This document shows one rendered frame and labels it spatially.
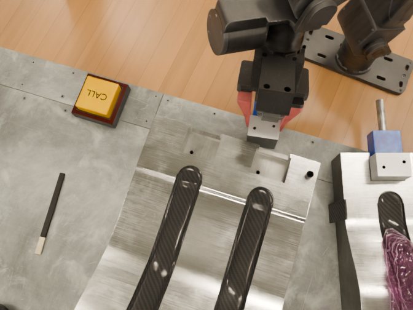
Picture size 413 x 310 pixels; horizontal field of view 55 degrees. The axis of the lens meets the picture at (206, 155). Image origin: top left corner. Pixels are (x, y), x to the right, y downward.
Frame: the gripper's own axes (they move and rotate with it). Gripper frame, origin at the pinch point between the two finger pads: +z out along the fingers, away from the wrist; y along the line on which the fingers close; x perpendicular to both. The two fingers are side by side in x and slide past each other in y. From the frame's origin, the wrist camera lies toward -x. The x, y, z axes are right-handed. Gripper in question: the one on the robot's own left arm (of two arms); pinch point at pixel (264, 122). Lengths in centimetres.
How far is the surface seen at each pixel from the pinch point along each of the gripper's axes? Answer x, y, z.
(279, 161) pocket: -6.4, 3.1, 1.8
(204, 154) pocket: -7.0, -8.6, 2.2
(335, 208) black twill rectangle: -9.5, 12.9, 7.2
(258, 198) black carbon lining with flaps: -13.2, 0.4, 3.1
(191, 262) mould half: -22.2, -7.6, 8.5
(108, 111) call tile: -0.6, -26.4, 1.9
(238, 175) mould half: -11.0, -2.9, 1.3
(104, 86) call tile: 3.1, -28.2, -0.4
